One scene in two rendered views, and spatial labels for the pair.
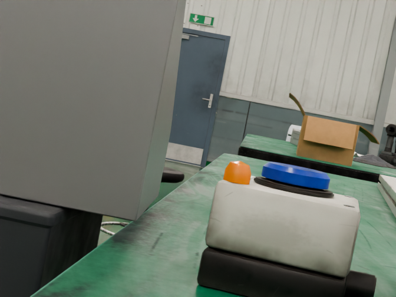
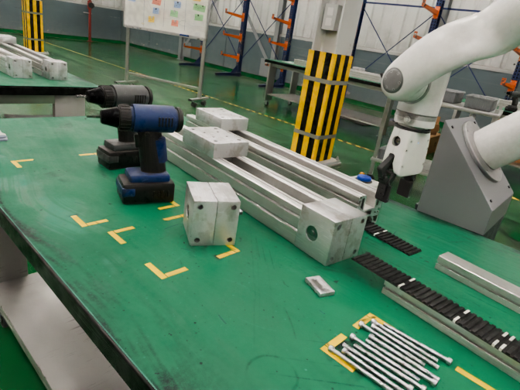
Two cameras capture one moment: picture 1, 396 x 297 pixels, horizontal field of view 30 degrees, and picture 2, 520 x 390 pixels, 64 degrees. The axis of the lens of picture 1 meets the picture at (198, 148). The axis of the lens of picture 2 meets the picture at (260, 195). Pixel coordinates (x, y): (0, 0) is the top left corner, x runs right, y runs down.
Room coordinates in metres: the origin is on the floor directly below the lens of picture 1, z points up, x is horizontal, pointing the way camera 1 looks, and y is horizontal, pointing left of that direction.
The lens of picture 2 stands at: (0.86, -1.12, 1.18)
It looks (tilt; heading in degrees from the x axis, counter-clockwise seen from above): 21 degrees down; 126
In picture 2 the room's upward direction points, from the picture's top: 9 degrees clockwise
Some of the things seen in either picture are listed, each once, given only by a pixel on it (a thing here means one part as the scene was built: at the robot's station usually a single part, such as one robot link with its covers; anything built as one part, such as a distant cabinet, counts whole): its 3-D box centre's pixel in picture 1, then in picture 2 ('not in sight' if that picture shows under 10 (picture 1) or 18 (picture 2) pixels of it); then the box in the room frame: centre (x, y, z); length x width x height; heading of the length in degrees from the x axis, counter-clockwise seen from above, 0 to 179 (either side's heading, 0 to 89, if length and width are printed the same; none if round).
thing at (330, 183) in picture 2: not in sight; (264, 159); (0.13, -0.13, 0.82); 0.80 x 0.10 x 0.09; 169
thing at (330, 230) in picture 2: not in sight; (334, 229); (0.53, -0.39, 0.83); 0.12 x 0.09 x 0.10; 79
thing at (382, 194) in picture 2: not in sight; (381, 186); (0.56, -0.28, 0.91); 0.03 x 0.03 x 0.07; 78
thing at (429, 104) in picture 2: not in sight; (425, 80); (0.57, -0.23, 1.14); 0.09 x 0.08 x 0.13; 77
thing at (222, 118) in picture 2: not in sight; (220, 122); (-0.12, -0.08, 0.87); 0.16 x 0.11 x 0.07; 169
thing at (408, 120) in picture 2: not in sight; (414, 119); (0.57, -0.22, 1.06); 0.09 x 0.08 x 0.03; 78
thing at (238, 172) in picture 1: (238, 171); not in sight; (0.40, -0.02, 0.85); 0.02 x 0.02 x 0.01
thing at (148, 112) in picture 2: not in sight; (134, 153); (0.11, -0.59, 0.89); 0.20 x 0.08 x 0.22; 67
